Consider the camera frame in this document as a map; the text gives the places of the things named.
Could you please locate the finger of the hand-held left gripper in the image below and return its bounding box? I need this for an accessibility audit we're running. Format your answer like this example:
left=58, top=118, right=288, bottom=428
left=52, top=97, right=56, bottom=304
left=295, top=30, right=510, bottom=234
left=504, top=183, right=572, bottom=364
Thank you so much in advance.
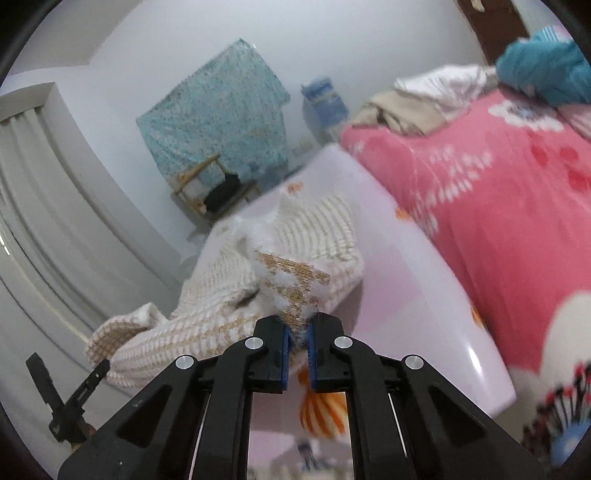
left=65, top=359, right=112, bottom=408
left=26, top=353, right=64, bottom=412

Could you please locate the wooden chair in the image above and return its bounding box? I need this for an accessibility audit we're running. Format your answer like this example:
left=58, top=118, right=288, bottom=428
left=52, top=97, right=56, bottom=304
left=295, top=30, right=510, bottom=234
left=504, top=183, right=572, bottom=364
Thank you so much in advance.
left=171, top=154, right=260, bottom=223

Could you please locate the white garment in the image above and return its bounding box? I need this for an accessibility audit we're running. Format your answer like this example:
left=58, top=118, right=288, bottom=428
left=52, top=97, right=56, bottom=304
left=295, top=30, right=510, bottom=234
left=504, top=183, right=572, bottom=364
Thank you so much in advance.
left=392, top=65, right=500, bottom=112

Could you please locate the black bag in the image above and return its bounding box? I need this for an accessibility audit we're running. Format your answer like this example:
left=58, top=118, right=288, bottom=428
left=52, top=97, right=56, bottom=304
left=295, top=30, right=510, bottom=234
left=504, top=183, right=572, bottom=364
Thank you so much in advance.
left=203, top=172, right=242, bottom=209

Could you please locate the blue water dispenser bottle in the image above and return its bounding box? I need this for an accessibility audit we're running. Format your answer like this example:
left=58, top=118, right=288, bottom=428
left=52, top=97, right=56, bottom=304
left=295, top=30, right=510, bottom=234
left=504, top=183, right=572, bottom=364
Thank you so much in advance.
left=301, top=78, right=350, bottom=126

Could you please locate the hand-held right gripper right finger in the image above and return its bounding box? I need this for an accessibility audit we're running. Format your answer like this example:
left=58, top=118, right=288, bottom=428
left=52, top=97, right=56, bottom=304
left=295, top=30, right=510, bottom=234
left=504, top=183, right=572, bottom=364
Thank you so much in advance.
left=307, top=313, right=546, bottom=480

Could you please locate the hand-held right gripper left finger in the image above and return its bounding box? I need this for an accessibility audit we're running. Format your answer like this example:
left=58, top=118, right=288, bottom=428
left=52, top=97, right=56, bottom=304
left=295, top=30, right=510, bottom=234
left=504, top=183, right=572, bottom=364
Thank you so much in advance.
left=58, top=316, right=291, bottom=480

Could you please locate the teal patterned cloth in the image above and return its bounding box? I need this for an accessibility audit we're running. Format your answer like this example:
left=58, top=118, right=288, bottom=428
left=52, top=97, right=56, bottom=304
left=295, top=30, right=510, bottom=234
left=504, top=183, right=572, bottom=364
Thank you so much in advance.
left=136, top=39, right=291, bottom=186

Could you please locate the pink floral blanket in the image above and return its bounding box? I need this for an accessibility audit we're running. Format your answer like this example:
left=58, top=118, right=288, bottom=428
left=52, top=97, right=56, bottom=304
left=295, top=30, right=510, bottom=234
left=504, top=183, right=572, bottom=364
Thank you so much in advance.
left=339, top=88, right=591, bottom=468

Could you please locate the beige checked coat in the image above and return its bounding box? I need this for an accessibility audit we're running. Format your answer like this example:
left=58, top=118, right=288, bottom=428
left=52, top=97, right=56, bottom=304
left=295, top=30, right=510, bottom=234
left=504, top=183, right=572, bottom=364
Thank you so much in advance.
left=85, top=191, right=366, bottom=389

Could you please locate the grey curtain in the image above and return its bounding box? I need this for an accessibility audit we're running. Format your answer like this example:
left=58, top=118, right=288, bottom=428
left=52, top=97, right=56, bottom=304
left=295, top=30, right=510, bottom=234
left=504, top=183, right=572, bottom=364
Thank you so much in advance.
left=0, top=82, right=186, bottom=416

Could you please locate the teal garment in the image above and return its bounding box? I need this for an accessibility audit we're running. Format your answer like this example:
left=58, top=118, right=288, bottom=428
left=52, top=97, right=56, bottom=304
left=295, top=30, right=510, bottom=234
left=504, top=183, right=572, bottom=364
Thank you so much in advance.
left=496, top=27, right=591, bottom=108

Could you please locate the brown wooden door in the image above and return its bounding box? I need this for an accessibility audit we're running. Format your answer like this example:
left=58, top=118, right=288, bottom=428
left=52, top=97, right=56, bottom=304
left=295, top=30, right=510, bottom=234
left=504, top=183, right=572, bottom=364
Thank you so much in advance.
left=455, top=0, right=533, bottom=66

